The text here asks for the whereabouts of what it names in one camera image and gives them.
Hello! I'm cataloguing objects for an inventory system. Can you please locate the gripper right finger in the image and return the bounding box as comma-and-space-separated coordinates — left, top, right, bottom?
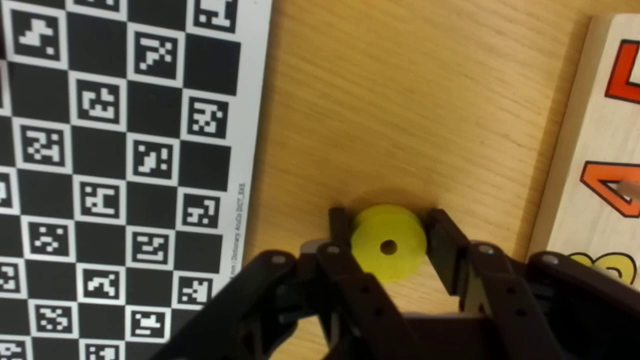
424, 208, 640, 360

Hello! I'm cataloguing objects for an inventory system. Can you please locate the black and white marker board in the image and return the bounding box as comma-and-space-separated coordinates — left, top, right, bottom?
0, 0, 274, 360

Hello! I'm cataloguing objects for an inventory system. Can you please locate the wooden number puzzle board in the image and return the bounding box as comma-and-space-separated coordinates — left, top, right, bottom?
527, 14, 640, 293

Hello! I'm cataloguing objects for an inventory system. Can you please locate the yellow ring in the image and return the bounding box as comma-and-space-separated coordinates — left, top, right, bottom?
351, 204, 428, 282

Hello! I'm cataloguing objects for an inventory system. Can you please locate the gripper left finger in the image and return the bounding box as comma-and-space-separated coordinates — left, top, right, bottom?
150, 206, 416, 360

